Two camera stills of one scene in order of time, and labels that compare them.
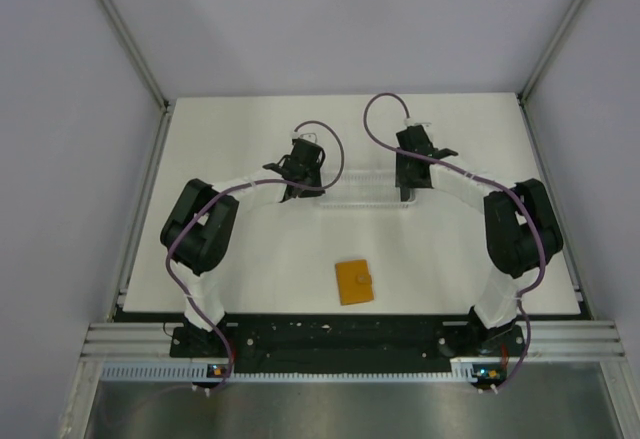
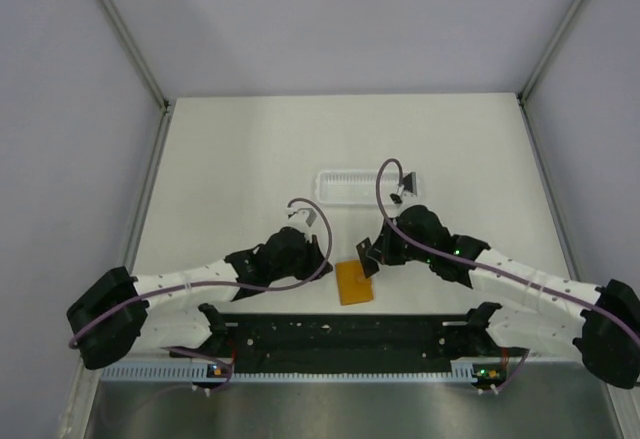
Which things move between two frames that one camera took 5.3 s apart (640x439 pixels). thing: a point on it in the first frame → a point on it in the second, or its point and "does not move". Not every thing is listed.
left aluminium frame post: [126, 31] does not move
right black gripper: [403, 179] → [382, 250]
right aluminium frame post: [563, 31] does not move
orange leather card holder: [354, 282] does not move
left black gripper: [310, 192] → [316, 260]
